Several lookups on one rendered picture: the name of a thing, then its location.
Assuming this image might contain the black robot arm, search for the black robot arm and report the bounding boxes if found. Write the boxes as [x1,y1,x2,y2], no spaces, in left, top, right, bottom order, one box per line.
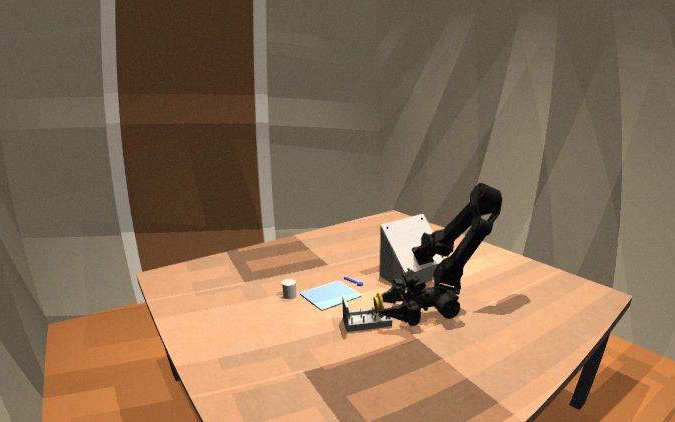
[402,183,502,319]

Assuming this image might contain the grey cylinder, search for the grey cylinder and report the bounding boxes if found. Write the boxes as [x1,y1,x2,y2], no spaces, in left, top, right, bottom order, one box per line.
[282,279,297,299]

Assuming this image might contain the yellow plate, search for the yellow plate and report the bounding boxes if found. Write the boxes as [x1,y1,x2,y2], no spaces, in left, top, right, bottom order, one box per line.
[374,292,384,318]

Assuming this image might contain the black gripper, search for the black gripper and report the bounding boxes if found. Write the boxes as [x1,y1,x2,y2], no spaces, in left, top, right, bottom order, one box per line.
[379,278,433,327]

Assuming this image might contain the light blue flat mat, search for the light blue flat mat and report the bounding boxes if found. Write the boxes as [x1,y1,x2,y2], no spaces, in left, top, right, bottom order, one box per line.
[300,281,362,311]

